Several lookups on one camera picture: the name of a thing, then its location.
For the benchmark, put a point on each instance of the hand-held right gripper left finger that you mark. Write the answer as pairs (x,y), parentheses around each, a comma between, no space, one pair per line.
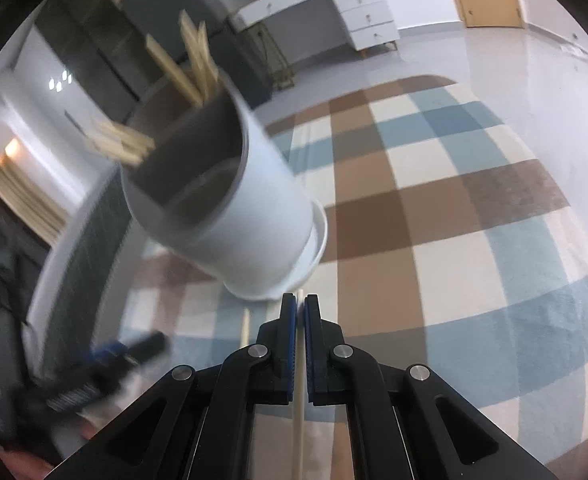
(288,340)

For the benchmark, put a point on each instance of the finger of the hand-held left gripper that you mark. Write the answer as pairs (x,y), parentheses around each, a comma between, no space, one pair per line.
(134,350)

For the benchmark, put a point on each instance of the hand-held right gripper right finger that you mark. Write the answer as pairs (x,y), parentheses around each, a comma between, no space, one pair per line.
(311,340)

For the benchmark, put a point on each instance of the wooden chopstick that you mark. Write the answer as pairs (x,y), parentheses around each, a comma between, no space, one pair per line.
(298,435)
(245,325)

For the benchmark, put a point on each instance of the grey white utensil holder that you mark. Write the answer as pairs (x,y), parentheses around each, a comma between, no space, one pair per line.
(254,200)

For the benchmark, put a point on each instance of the bundle of wooden chopsticks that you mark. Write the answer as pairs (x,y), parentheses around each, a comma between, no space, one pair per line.
(196,60)

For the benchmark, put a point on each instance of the person's left hand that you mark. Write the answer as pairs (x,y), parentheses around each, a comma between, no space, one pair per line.
(34,460)

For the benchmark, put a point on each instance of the dark quilted mattress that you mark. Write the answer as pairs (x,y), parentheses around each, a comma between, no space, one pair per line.
(89,260)

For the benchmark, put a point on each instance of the plaid tablecloth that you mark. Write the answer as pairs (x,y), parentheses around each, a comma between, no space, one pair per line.
(424,260)

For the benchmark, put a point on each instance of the beige curtains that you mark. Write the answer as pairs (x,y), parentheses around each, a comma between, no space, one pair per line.
(29,205)

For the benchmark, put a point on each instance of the white wardrobe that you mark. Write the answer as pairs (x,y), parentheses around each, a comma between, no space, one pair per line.
(39,110)

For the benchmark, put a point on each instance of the gold metal rack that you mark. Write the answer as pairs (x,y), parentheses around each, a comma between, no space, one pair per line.
(279,70)

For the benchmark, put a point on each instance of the dark grey refrigerator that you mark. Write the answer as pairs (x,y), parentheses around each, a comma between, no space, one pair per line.
(224,45)

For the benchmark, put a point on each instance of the dark glass cabinet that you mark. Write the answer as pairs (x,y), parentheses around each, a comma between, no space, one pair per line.
(99,45)

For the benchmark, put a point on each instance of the white dressing table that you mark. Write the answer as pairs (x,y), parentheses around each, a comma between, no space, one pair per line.
(364,5)

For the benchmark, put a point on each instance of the grey bed frame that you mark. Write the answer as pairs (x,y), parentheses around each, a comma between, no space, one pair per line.
(56,270)

